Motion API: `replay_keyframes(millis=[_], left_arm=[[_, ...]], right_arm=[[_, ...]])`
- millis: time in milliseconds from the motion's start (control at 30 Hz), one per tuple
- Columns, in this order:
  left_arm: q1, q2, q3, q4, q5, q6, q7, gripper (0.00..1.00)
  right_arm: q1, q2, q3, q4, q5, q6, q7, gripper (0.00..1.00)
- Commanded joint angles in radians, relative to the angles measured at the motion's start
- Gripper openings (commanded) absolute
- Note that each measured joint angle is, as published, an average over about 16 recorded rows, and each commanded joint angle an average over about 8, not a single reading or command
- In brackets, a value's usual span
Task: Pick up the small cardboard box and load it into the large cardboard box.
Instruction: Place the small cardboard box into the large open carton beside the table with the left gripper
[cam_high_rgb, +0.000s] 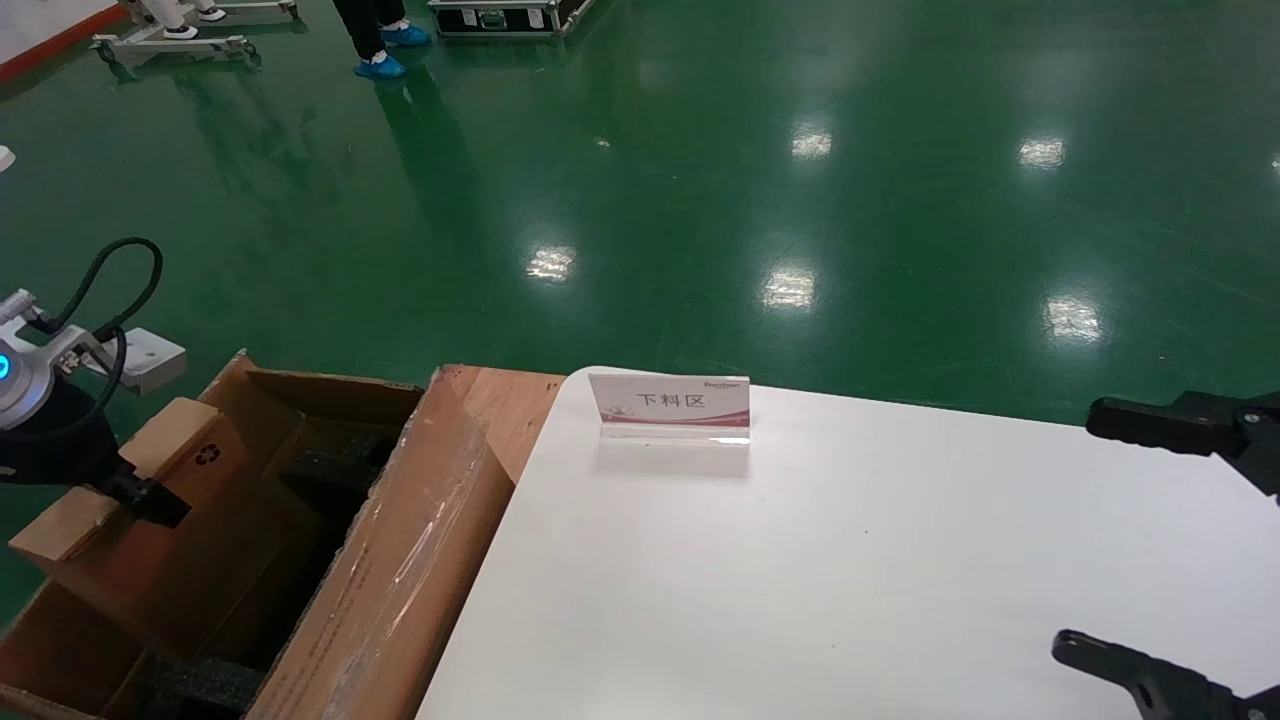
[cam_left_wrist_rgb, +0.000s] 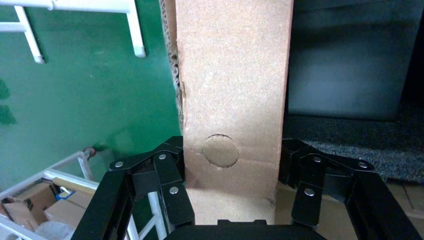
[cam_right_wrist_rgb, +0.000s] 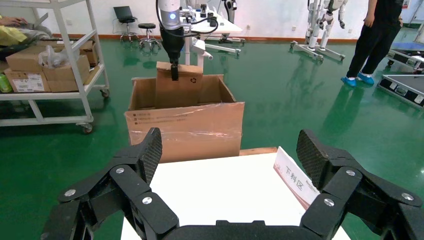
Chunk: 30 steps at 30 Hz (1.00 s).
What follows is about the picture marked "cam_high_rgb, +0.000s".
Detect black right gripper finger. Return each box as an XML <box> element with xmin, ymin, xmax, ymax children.
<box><xmin>1085</xmin><ymin>390</ymin><xmax>1280</xmax><ymax>499</ymax></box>
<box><xmin>1050</xmin><ymin>629</ymin><xmax>1280</xmax><ymax>720</ymax></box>

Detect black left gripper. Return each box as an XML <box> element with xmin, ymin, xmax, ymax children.
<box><xmin>0</xmin><ymin>384</ymin><xmax>192</xmax><ymax>529</ymax></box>

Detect small cardboard box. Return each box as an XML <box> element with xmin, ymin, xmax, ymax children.
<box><xmin>8</xmin><ymin>397</ymin><xmax>326</xmax><ymax>661</ymax></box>

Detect large cardboard box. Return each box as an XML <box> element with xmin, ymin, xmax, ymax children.
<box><xmin>0</xmin><ymin>350</ymin><xmax>568</xmax><ymax>720</ymax></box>

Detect black foam insert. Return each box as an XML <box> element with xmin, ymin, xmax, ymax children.
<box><xmin>135</xmin><ymin>420</ymin><xmax>401</xmax><ymax>717</ymax></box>

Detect white wheeled stand base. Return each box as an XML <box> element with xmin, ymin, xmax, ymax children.
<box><xmin>90</xmin><ymin>28</ymin><xmax>264</xmax><ymax>71</ymax></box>
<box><xmin>120</xmin><ymin>0</ymin><xmax>301</xmax><ymax>27</ymax></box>

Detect acrylic sign with chinese text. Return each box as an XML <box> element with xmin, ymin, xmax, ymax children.
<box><xmin>588</xmin><ymin>372</ymin><xmax>753</xmax><ymax>447</ymax></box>

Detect person legs black trousers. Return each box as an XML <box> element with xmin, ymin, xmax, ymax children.
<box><xmin>333</xmin><ymin>0</ymin><xmax>409</xmax><ymax>61</ymax></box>

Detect black flight case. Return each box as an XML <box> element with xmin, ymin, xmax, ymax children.
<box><xmin>428</xmin><ymin>0</ymin><xmax>599</xmax><ymax>39</ymax></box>

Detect black camera cable yellow tag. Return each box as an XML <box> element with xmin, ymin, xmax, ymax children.
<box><xmin>0</xmin><ymin>328</ymin><xmax>129</xmax><ymax>444</ymax></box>

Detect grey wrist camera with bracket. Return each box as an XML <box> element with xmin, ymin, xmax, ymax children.
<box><xmin>50</xmin><ymin>325</ymin><xmax>189</xmax><ymax>395</ymax></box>

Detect black looped cable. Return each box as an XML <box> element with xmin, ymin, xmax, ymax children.
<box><xmin>40</xmin><ymin>236</ymin><xmax>167</xmax><ymax>342</ymax></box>

